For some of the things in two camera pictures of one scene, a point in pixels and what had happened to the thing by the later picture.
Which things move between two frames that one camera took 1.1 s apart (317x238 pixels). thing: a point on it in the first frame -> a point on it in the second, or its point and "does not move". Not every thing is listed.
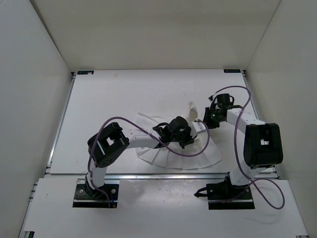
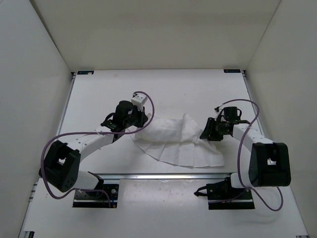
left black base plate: x=85 y=196 does not move
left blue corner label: x=85 y=72 does not move
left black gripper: x=189 y=138 -> x=143 y=117
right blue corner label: x=232 y=71 does not move
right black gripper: x=206 y=119 -> x=208 y=133
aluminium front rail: x=166 y=176 does not move
